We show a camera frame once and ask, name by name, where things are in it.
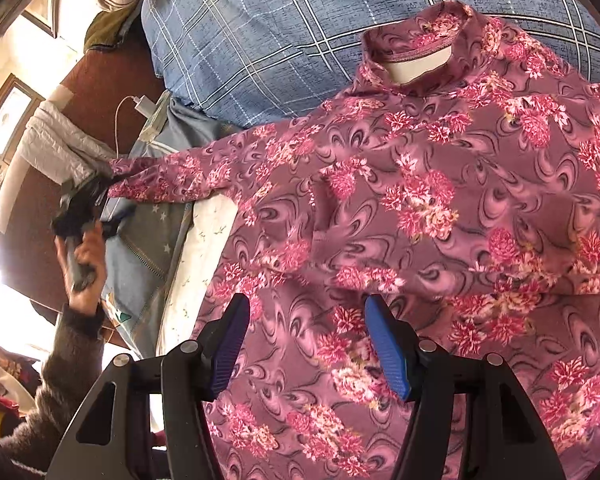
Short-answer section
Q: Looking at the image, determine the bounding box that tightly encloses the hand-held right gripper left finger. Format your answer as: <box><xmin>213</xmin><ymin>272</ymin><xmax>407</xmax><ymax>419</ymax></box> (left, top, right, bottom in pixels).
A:
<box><xmin>46</xmin><ymin>292</ymin><xmax>253</xmax><ymax>480</ymax></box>

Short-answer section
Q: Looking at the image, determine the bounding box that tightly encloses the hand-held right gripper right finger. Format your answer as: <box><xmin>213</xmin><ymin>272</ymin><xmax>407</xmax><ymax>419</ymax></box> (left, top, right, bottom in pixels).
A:
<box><xmin>364</xmin><ymin>294</ymin><xmax>566</xmax><ymax>480</ymax></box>

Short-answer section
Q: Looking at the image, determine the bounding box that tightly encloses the purple floral pillow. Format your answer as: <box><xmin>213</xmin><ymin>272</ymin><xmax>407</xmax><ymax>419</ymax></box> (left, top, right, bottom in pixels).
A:
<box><xmin>107</xmin><ymin>0</ymin><xmax>600</xmax><ymax>480</ymax></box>

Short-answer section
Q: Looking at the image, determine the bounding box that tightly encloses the person's left forearm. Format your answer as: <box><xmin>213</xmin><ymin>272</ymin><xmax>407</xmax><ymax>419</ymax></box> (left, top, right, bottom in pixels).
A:
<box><xmin>0</xmin><ymin>304</ymin><xmax>107</xmax><ymax>472</ymax></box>

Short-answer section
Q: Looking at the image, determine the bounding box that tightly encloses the person's left hand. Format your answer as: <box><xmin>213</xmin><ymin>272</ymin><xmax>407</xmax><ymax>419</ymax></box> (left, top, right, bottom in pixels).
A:
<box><xmin>55</xmin><ymin>226</ymin><xmax>107</xmax><ymax>312</ymax></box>

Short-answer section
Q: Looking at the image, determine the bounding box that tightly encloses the blue star-print cloth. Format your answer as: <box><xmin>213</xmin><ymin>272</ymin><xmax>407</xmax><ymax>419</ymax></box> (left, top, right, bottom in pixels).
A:
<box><xmin>99</xmin><ymin>105</ymin><xmax>231</xmax><ymax>358</ymax></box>

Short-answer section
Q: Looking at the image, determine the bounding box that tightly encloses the white quilted cloth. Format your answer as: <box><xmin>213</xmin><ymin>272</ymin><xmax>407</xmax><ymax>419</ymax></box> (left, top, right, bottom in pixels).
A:
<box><xmin>4</xmin><ymin>100</ymin><xmax>115</xmax><ymax>235</ymax></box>

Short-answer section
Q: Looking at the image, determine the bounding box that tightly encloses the cream leaf-print pillow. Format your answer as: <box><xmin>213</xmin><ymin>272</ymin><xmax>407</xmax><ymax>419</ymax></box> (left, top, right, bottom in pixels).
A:
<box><xmin>155</xmin><ymin>194</ymin><xmax>241</xmax><ymax>361</ymax></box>

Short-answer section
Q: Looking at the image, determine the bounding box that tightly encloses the brown wooden headboard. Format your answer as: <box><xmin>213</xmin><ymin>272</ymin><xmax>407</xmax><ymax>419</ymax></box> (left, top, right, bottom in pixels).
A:
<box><xmin>0</xmin><ymin>35</ymin><xmax>170</xmax><ymax>331</ymax></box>

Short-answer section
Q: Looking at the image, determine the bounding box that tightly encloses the olive cloth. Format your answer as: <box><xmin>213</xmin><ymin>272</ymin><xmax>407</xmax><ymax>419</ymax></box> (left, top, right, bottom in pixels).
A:
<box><xmin>82</xmin><ymin>7</ymin><xmax>142</xmax><ymax>54</ymax></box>

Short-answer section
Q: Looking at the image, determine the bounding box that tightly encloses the blue plaid quilt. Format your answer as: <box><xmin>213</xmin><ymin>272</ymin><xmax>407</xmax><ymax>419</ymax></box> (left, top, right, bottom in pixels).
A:
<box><xmin>141</xmin><ymin>0</ymin><xmax>600</xmax><ymax>128</ymax></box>

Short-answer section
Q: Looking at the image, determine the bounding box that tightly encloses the white charger with cable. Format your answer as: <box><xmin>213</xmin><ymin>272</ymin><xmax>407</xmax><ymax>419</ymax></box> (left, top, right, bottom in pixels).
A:
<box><xmin>112</xmin><ymin>94</ymin><xmax>157</xmax><ymax>158</ymax></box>

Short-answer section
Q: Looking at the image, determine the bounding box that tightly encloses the wooden window frame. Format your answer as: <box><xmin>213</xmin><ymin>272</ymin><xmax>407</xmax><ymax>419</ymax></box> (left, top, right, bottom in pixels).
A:
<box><xmin>0</xmin><ymin>72</ymin><xmax>47</xmax><ymax>162</ymax></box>

